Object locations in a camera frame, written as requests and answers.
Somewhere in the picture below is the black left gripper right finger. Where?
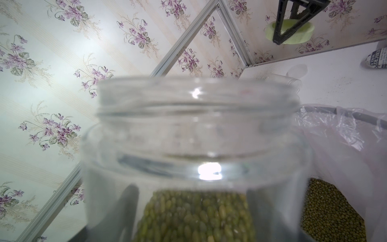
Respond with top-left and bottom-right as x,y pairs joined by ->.
247,189 -> 311,242

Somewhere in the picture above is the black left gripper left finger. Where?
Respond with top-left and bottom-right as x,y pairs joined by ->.
69,184 -> 139,242

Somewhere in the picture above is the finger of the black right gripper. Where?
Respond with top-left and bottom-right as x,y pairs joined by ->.
276,0 -> 331,31

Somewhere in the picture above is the light green jar lid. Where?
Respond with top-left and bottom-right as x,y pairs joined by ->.
265,19 -> 315,45

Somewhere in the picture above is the mesh bin with pink bag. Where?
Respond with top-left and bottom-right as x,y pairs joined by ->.
294,105 -> 387,242

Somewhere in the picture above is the printed can with flag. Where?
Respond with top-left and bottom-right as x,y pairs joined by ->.
361,47 -> 387,69

